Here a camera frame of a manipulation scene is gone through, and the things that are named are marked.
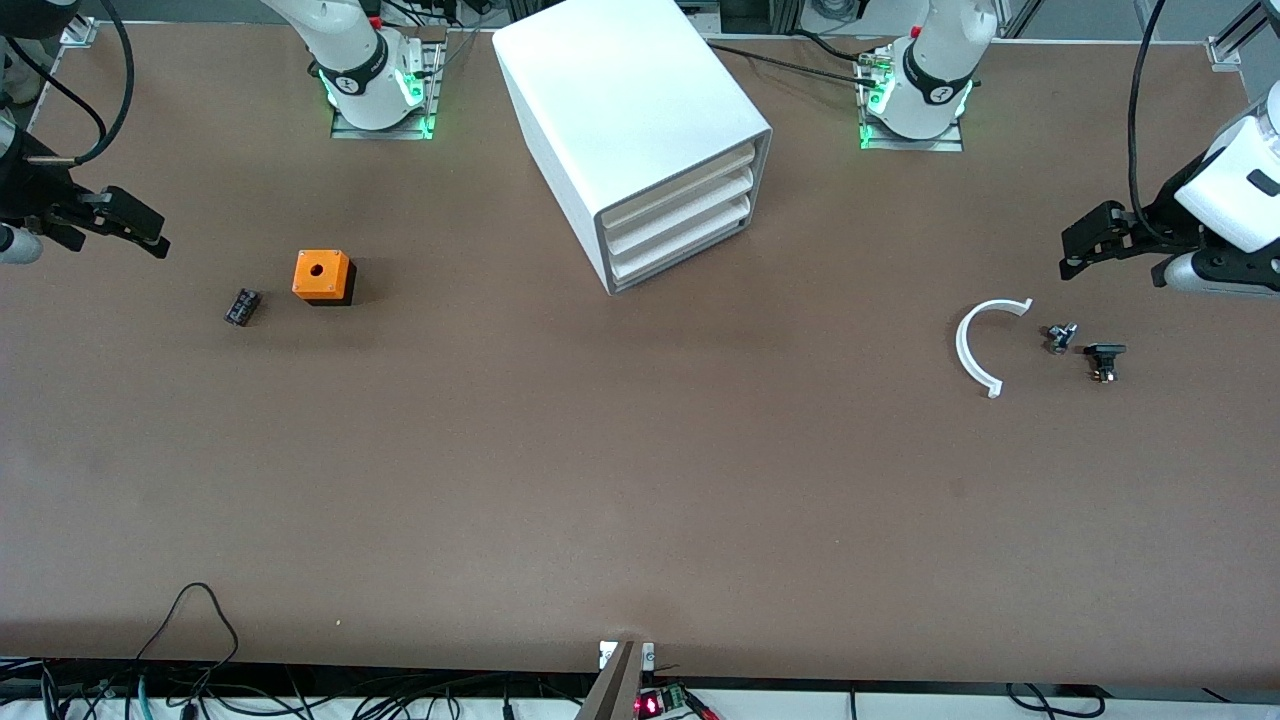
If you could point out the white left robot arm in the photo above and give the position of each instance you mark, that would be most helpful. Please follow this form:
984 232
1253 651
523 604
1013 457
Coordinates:
1240 190

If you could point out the aluminium corner bracket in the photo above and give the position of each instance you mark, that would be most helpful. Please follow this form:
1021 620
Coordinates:
80 32
1225 52

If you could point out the white tray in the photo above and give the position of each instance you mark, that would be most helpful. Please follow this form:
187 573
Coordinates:
680 190

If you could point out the small grey metal part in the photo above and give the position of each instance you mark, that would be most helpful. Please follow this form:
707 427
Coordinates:
1060 337

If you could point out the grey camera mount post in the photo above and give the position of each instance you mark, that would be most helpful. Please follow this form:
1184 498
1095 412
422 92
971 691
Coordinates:
612 690

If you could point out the orange button enclosure box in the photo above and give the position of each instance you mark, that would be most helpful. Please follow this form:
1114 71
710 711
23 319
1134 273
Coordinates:
320 275

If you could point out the circuit board with red LED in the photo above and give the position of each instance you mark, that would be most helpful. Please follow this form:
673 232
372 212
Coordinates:
670 702

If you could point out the white curved plastic arc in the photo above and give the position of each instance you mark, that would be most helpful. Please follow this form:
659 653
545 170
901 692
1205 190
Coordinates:
966 350

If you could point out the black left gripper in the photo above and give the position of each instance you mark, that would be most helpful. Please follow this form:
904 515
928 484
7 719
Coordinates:
1163 214

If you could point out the small black contact block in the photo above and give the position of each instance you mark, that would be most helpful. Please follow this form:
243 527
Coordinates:
1104 358

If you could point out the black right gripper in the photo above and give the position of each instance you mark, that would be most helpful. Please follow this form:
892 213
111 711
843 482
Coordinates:
33 192

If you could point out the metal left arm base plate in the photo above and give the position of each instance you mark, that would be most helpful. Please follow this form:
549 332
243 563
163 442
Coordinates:
910 142

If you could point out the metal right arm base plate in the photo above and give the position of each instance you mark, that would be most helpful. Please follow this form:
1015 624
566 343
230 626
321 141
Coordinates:
380 128

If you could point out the small black terminal block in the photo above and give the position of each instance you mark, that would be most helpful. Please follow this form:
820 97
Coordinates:
242 306

